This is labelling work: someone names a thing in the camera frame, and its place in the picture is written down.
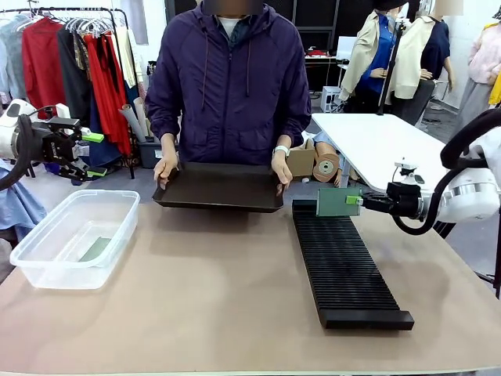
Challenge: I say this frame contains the black slotted PCB rack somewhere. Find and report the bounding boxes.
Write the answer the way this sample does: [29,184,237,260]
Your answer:
[291,198,416,331]

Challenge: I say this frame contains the clear plastic box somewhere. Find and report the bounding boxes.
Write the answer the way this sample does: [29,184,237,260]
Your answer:
[9,189,142,291]

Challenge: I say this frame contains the mannequin beige jacket blue shirt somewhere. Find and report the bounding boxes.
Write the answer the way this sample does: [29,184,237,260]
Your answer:
[338,0,398,114]

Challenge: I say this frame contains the grey storage bin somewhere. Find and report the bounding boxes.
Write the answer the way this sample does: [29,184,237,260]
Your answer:
[136,136,165,169]

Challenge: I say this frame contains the black clothes rack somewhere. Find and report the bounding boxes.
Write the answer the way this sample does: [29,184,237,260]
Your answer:
[0,6,136,180]

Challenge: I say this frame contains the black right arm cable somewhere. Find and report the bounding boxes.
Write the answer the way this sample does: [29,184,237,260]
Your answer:
[392,107,501,237]

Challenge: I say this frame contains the white table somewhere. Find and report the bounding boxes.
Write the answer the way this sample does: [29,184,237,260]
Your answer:
[311,112,501,193]

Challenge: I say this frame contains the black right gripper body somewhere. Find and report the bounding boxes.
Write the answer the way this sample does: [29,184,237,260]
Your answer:
[385,182,425,218]

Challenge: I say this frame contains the cardboard box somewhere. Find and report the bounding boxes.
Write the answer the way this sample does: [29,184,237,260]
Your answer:
[287,137,316,179]

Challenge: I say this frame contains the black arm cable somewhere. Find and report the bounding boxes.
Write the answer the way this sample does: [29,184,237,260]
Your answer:
[0,104,59,193]
[392,107,501,237]

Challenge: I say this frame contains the white crate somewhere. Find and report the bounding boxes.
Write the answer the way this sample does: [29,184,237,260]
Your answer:
[320,85,345,115]

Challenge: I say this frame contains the light green PCB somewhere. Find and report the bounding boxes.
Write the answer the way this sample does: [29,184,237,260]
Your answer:
[77,236,113,263]

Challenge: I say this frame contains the red shirt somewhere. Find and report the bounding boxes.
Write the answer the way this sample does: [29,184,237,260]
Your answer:
[21,16,68,118]

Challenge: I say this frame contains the mannequin pink top grey skirt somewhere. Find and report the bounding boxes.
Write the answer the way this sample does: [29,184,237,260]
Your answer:
[447,10,501,142]

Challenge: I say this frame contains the mannequin cream jacket navy shirt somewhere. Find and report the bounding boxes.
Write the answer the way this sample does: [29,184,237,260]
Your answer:
[392,0,456,127]

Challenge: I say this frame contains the person's left forearm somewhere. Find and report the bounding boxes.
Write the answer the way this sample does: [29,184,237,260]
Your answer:
[277,89,312,148]

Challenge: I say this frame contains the black hanging garment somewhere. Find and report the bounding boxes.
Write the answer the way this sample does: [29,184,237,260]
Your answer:
[56,26,93,127]

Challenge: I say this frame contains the red hanging dress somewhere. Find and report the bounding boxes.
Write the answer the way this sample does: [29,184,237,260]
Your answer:
[83,33,133,156]

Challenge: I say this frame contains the black stand pole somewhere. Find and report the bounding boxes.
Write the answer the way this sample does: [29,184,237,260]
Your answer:
[376,18,409,117]

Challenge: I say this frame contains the person in purple jacket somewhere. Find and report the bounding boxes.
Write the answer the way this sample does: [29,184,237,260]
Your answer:
[144,0,312,166]

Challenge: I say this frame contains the person's right forearm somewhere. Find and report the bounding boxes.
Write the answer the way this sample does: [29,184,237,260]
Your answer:
[144,85,185,144]

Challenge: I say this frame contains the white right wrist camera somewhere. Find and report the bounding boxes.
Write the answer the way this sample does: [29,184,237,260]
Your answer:
[394,157,425,186]

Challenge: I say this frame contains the black plastic tray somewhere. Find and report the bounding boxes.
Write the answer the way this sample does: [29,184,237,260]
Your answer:
[152,161,285,214]

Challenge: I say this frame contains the light blue cloth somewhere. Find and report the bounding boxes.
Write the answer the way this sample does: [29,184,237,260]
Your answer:
[0,159,49,233]

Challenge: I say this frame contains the grey blue shirt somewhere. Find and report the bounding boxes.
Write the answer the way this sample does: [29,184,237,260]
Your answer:
[0,14,29,102]

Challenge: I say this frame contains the dark green PCB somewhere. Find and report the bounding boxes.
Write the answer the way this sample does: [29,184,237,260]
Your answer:
[315,186,362,218]

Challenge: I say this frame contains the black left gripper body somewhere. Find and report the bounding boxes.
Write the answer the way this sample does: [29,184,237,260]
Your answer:
[30,117,83,165]

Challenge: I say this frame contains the paper rolls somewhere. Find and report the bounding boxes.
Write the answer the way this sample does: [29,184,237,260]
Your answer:
[118,91,157,144]

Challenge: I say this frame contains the person's left hand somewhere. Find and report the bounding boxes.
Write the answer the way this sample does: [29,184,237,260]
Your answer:
[270,134,294,197]

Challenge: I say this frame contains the person's right hand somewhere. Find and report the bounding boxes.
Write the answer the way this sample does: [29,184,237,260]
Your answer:
[153,132,182,191]

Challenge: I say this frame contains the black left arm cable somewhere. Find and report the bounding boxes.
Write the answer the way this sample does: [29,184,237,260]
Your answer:
[0,104,59,193]

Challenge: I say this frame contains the cream hanging garment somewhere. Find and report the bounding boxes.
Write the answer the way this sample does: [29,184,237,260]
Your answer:
[114,24,144,90]

